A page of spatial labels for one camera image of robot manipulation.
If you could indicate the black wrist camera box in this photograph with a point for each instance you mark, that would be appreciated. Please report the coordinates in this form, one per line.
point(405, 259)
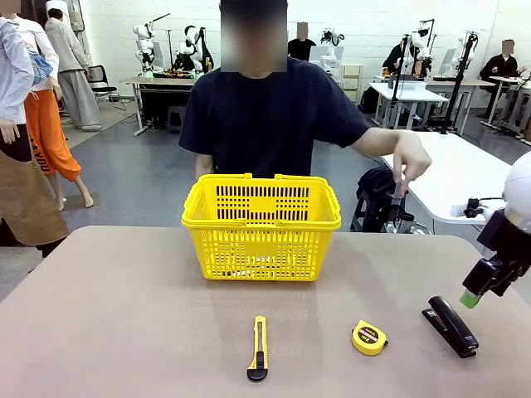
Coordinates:
point(491, 230)

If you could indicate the white desk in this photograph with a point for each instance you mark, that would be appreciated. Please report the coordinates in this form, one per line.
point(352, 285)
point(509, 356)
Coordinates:
point(408, 93)

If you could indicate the mannequin with brown apron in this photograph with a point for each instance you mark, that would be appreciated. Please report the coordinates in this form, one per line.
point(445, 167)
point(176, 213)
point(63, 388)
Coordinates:
point(20, 199)

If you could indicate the person in grey hoodie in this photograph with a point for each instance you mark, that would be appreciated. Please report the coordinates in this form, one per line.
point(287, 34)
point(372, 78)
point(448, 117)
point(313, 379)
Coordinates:
point(74, 74)

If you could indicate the white drawer cabinet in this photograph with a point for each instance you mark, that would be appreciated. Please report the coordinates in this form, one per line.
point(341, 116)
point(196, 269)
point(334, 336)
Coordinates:
point(352, 83)

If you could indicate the person's right forearm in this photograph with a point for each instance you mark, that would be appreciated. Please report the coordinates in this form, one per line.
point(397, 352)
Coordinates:
point(204, 166)

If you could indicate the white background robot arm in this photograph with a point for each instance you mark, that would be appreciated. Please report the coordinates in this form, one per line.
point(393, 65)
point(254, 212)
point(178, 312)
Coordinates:
point(419, 45)

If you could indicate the black backpack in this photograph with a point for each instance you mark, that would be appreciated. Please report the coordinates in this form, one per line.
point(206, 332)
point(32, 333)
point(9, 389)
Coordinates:
point(373, 186)

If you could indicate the yellow black utility knife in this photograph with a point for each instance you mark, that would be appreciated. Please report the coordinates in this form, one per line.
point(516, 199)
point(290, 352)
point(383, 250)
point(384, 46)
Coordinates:
point(259, 365)

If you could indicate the grey plastic stool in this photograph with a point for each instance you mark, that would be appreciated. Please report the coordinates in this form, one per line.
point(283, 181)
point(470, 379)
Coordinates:
point(177, 118)

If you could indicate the black office chair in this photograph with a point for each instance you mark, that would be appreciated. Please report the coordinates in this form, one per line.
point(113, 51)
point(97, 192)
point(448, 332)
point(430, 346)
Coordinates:
point(108, 93)

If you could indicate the bending person in black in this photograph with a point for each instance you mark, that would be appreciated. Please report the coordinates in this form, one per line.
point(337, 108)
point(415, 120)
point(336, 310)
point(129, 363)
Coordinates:
point(394, 60)

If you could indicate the seated person in black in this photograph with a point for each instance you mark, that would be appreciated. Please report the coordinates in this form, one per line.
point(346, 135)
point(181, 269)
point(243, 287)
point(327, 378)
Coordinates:
point(500, 68)

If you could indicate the seated person with blurred face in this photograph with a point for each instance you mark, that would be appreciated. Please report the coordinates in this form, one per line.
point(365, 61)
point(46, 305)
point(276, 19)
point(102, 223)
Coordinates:
point(300, 49)

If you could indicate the black stapler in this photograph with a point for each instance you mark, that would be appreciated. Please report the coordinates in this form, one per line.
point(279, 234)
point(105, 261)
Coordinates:
point(450, 327)

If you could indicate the black tripod pole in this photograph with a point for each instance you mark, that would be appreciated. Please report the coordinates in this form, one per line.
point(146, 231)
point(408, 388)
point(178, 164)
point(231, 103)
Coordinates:
point(456, 91)
point(397, 83)

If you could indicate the wooden top desk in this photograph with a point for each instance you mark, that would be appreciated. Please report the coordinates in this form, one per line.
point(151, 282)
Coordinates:
point(157, 80)

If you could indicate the mannequin in orange pants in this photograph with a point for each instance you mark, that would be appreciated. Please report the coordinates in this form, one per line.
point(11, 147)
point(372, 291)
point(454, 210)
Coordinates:
point(45, 137)

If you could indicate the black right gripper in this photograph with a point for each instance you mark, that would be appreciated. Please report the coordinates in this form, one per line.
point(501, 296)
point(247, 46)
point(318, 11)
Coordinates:
point(516, 248)

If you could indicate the person's left forearm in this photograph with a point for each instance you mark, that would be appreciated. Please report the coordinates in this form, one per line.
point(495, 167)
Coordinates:
point(381, 143)

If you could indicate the yellow plastic shopping basket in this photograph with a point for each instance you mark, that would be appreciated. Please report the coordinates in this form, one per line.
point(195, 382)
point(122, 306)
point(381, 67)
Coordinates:
point(257, 248)

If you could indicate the person in black t-shirt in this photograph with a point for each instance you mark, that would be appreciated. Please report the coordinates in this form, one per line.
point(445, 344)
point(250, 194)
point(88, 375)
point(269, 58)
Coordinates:
point(257, 124)

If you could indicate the white black humanoid robot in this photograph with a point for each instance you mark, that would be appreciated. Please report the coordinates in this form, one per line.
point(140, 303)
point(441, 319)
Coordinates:
point(193, 45)

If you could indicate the yellow tape measure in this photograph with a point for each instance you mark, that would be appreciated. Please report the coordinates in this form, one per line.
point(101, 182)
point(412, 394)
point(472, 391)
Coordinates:
point(367, 338)

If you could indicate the person's left hand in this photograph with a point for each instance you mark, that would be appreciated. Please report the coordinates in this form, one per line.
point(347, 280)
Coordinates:
point(412, 161)

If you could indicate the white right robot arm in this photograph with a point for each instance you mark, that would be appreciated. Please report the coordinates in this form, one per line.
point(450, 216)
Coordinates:
point(520, 186)

